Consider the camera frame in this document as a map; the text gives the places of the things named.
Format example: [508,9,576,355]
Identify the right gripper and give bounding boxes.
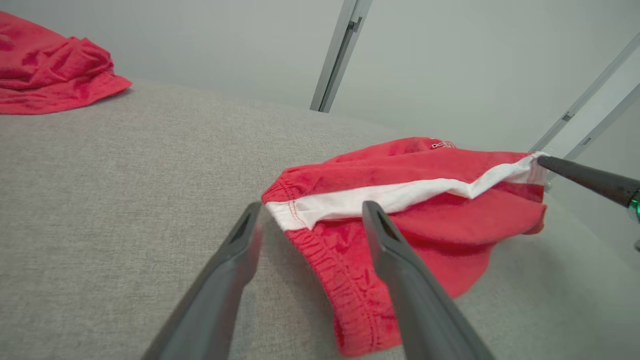
[537,155,640,223]

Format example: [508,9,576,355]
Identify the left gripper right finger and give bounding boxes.
[361,200,496,360]

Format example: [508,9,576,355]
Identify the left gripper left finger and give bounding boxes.
[141,201,264,360]

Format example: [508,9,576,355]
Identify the red shorts with white stripe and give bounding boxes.
[261,136,551,358]

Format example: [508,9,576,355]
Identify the red basketball jersey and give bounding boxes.
[0,11,133,116]

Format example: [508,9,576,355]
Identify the grey partition rail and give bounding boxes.
[547,82,640,176]
[529,32,640,153]

